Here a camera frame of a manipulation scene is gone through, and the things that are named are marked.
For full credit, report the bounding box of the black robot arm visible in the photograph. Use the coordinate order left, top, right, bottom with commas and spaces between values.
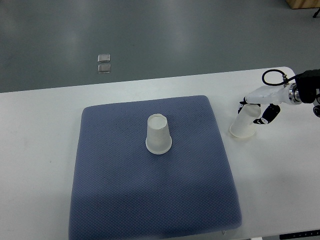
295, 69, 320, 118

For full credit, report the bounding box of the wooden box corner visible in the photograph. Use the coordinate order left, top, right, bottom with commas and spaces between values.
286, 0, 320, 10

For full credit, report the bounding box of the metal floor plate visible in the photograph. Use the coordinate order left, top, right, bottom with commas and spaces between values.
97, 53, 111, 63
97, 63, 111, 74

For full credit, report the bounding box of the white paper cup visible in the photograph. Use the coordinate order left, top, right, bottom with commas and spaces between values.
145, 113, 172, 155
229, 103, 261, 139

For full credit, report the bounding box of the black tripod leg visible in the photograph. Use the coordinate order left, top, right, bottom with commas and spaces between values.
312, 8, 320, 18

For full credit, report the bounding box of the black table edge strip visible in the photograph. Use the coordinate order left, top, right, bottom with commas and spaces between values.
279, 230, 320, 240

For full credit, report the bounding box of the lower metal floor plate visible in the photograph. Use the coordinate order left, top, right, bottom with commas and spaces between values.
97, 63, 111, 74

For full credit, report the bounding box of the blue textured cushion mat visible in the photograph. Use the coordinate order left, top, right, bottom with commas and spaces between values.
68, 95, 242, 240

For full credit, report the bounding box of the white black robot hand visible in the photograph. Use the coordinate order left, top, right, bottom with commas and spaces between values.
238, 83, 302, 125

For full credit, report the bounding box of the upper metal floor plate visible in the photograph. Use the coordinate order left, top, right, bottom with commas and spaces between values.
97, 53, 111, 63

